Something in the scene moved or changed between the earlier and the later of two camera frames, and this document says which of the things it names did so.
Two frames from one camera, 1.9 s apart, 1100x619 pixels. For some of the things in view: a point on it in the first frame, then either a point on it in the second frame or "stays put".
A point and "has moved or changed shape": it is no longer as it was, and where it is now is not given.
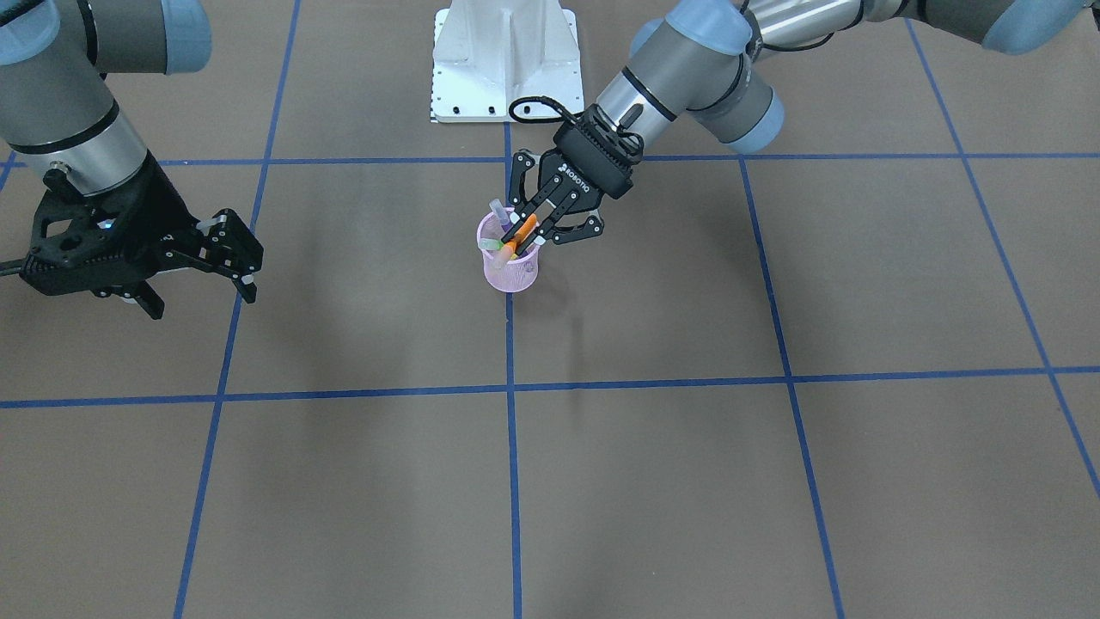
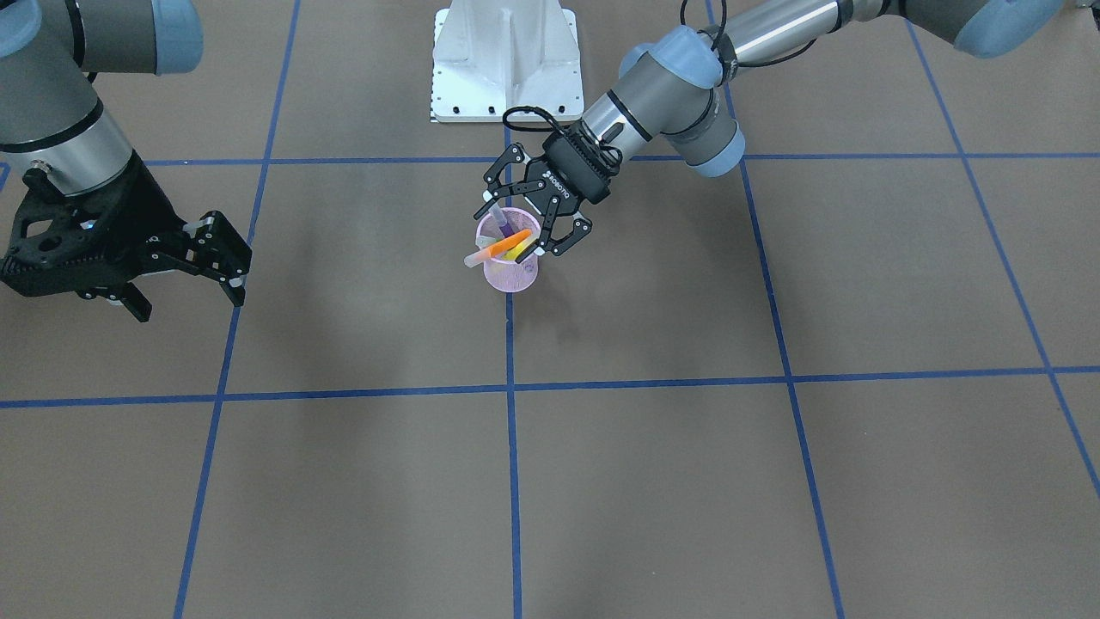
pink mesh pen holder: [507, 275] stays put
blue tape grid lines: [512, 386] stays put
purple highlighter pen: [502, 215] stays put
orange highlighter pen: [524, 228] has moved or changed shape
